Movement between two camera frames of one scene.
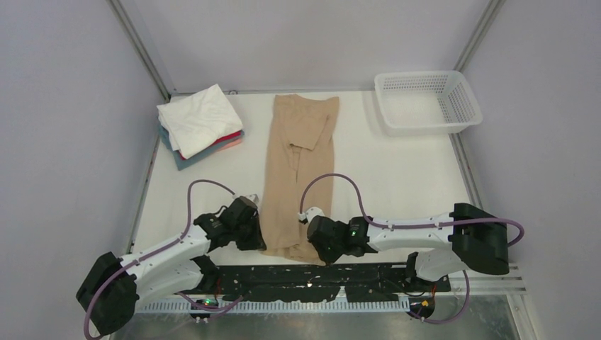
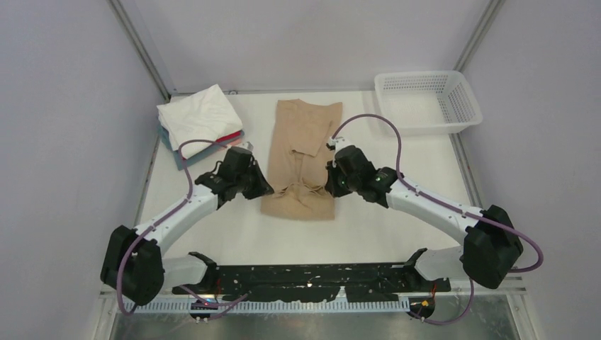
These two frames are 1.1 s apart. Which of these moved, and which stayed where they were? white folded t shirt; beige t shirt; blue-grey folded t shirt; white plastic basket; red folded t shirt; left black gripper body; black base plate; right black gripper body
Moved: left black gripper body; right black gripper body; beige t shirt
Stayed: white plastic basket; red folded t shirt; white folded t shirt; blue-grey folded t shirt; black base plate
